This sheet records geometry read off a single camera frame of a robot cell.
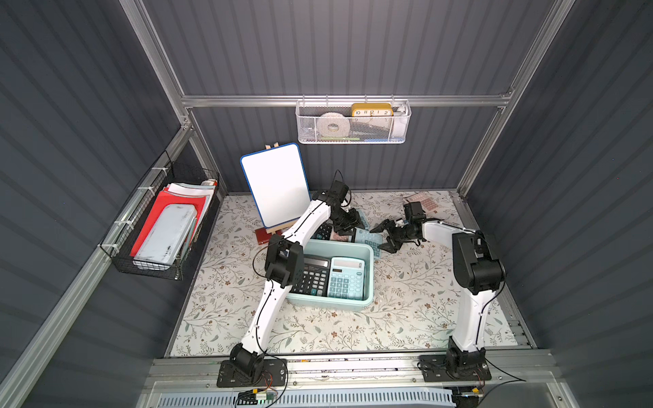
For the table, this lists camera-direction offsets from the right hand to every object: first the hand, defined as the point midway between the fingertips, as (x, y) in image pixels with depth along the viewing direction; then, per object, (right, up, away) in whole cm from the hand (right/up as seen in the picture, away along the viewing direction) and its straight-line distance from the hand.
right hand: (379, 235), depth 98 cm
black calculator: (-22, +1, 0) cm, 22 cm away
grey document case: (-63, +2, -32) cm, 70 cm away
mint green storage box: (-16, -5, -6) cm, 18 cm away
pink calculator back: (+25, +14, +17) cm, 33 cm away
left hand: (-6, +1, -2) cm, 6 cm away
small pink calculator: (-17, 0, -2) cm, 18 cm away
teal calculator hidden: (-1, -2, +4) cm, 4 cm away
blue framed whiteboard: (-38, +19, -9) cm, 43 cm away
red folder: (-68, +8, -26) cm, 73 cm away
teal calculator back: (-14, -14, -13) cm, 24 cm away
